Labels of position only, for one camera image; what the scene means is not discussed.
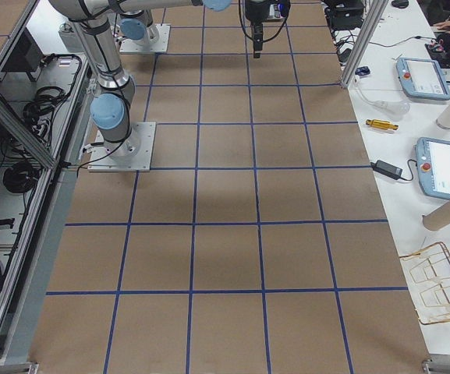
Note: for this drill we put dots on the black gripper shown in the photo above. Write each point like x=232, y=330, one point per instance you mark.
x=256, y=12

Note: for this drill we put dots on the gold metal cylinder tool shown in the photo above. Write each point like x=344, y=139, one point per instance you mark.
x=381, y=124

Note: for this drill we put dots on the clear light bulb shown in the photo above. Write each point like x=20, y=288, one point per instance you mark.
x=396, y=108

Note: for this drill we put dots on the far blue teach pendant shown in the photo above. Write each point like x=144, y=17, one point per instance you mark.
x=422, y=79

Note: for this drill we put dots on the blue teach pendant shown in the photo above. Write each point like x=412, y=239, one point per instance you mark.
x=422, y=79
x=433, y=158

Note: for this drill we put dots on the black power adapter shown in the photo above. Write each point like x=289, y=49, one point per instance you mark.
x=386, y=169

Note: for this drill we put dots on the near blue teach pendant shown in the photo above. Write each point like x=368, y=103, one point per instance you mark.
x=433, y=158

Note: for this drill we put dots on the black box with cables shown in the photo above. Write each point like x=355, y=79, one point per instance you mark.
x=344, y=14

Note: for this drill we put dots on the aluminium frame post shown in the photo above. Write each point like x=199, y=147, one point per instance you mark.
x=366, y=32

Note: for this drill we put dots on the gold wire rack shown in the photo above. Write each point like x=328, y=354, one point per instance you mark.
x=427, y=272

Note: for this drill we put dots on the aluminium side rail frame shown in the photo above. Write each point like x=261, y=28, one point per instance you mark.
x=38, y=110

